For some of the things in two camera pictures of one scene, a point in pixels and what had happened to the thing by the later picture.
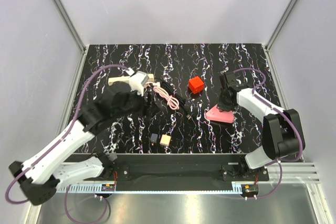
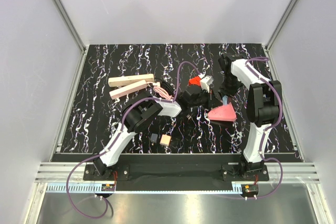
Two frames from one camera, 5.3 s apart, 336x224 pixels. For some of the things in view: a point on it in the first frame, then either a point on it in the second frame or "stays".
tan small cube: x=165 y=139 stays
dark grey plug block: x=154 y=137 stays
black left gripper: x=145 y=106 to x=211 y=100
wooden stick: x=126 y=79 stays
